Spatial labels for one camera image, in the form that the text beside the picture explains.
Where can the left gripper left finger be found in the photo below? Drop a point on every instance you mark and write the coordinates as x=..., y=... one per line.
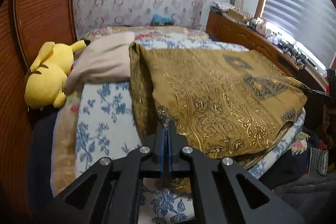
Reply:
x=108, y=192

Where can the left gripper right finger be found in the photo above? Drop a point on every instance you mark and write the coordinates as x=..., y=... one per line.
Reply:
x=222, y=190

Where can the mustard patterned garment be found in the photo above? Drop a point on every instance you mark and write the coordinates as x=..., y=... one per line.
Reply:
x=226, y=103

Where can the black white patterned bag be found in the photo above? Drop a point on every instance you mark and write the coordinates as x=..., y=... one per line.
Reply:
x=318, y=161

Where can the pink floral quilt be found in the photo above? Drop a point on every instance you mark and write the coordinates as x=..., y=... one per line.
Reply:
x=64, y=140

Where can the blue floral bedsheet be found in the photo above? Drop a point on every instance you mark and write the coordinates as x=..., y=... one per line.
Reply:
x=106, y=127

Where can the pink kettle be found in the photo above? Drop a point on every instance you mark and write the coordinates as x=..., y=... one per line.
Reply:
x=261, y=27

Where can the zebra window blind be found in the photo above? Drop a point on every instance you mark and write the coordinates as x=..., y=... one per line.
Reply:
x=310, y=23

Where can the wooden sideboard cabinet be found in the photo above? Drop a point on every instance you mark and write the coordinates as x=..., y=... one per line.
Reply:
x=230, y=32

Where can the yellow Pikachu plush toy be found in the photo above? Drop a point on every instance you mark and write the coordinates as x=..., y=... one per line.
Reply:
x=49, y=72

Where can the cardboard box on cabinet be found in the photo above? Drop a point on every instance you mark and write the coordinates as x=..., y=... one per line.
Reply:
x=237, y=16

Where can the folded beige cloth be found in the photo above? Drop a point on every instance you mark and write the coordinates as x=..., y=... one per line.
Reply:
x=105, y=60

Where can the box with blue item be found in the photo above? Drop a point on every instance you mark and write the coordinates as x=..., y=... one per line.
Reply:
x=158, y=20

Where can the wooden louvered wardrobe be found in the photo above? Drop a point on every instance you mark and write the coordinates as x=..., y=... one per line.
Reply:
x=25, y=26

